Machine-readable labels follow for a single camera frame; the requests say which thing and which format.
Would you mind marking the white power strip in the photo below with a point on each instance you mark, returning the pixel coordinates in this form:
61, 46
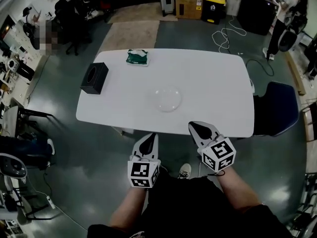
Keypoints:
50, 202

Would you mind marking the person's white shoe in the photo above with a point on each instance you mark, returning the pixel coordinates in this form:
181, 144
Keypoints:
184, 171

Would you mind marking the black cabinet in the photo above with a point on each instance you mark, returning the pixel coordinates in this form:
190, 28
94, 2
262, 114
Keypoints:
257, 11

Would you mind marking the person's black clothing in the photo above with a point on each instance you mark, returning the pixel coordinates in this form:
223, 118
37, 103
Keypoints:
188, 207

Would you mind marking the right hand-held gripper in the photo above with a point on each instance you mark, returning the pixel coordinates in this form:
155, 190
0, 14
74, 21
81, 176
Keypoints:
219, 150

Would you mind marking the black bin with yellow lid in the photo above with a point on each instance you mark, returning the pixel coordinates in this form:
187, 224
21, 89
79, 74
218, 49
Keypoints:
213, 7

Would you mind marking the dark blue chair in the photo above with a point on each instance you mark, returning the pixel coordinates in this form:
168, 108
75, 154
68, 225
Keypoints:
277, 110

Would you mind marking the silver suitcase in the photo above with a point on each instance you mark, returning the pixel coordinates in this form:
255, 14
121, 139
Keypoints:
166, 0

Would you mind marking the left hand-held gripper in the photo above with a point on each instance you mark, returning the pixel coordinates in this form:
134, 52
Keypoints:
140, 170

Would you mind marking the black frame chair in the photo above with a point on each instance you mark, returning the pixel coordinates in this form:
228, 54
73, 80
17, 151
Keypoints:
10, 119

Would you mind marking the black tissue box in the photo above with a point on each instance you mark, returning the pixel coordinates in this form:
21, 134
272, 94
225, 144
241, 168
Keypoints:
94, 78

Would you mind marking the brown cardboard box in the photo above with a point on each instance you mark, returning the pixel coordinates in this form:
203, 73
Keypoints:
188, 7

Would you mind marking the grey round-headed device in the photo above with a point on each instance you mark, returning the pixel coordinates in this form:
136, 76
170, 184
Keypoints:
12, 166

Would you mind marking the person's left forearm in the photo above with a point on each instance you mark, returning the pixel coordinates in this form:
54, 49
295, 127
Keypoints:
126, 207

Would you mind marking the beige rug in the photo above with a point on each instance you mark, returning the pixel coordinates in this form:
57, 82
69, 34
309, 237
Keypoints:
143, 11
133, 36

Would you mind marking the black office chair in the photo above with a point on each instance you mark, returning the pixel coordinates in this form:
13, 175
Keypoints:
71, 16

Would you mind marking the green tissue packet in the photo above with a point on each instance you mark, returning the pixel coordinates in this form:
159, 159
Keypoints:
137, 57

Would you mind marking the person's right forearm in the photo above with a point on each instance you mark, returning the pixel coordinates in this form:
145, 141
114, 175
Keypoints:
235, 190

